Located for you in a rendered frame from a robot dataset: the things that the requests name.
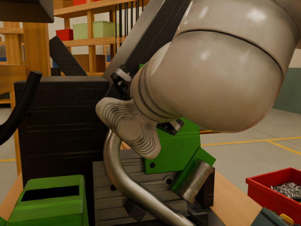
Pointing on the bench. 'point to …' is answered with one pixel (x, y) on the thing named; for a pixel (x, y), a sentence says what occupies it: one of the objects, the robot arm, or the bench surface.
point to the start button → (287, 218)
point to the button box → (268, 219)
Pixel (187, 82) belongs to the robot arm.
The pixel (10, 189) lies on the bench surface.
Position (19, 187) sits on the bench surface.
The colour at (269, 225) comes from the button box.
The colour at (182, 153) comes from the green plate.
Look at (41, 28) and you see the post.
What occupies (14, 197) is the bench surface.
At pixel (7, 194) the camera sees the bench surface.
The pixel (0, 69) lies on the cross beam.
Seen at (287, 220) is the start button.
